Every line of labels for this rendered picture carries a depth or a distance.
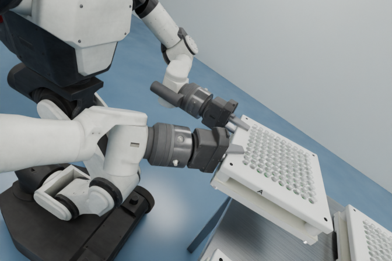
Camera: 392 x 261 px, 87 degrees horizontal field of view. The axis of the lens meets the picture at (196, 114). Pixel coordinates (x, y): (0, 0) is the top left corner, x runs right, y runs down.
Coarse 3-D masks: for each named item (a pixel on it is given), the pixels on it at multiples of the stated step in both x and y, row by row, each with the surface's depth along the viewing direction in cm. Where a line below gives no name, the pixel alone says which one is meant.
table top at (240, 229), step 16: (240, 208) 59; (336, 208) 73; (224, 224) 53; (240, 224) 55; (256, 224) 56; (272, 224) 58; (208, 240) 51; (224, 240) 50; (240, 240) 51; (256, 240) 53; (272, 240) 54; (288, 240) 56; (320, 240) 60; (336, 240) 62; (208, 256) 46; (240, 256) 48; (256, 256) 49; (272, 256) 51; (288, 256) 52; (304, 256) 54; (320, 256) 56; (336, 256) 57
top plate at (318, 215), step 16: (240, 128) 56; (240, 144) 50; (224, 160) 44; (240, 160) 46; (272, 160) 50; (240, 176) 42; (256, 176) 44; (272, 176) 45; (320, 176) 52; (272, 192) 42; (288, 192) 43; (320, 192) 47; (288, 208) 41; (304, 208) 41; (320, 208) 43; (320, 224) 40
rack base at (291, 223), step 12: (216, 168) 50; (216, 180) 45; (228, 180) 46; (228, 192) 45; (240, 192) 45; (252, 192) 46; (252, 204) 44; (264, 204) 44; (276, 204) 46; (264, 216) 45; (276, 216) 43; (288, 216) 44; (288, 228) 44; (300, 228) 43; (312, 240) 43
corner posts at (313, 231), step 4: (220, 172) 44; (216, 176) 46; (220, 176) 44; (224, 176) 44; (228, 176) 44; (220, 180) 45; (224, 180) 45; (304, 224) 44; (308, 224) 43; (308, 228) 43; (312, 228) 42; (316, 228) 41; (308, 232) 43; (312, 232) 42; (316, 232) 42; (320, 232) 42
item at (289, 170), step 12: (264, 144) 52; (276, 144) 55; (252, 156) 48; (264, 156) 49; (276, 156) 51; (288, 156) 52; (300, 156) 55; (264, 168) 46; (276, 168) 47; (288, 168) 48; (300, 168) 51; (288, 180) 45; (300, 180) 48
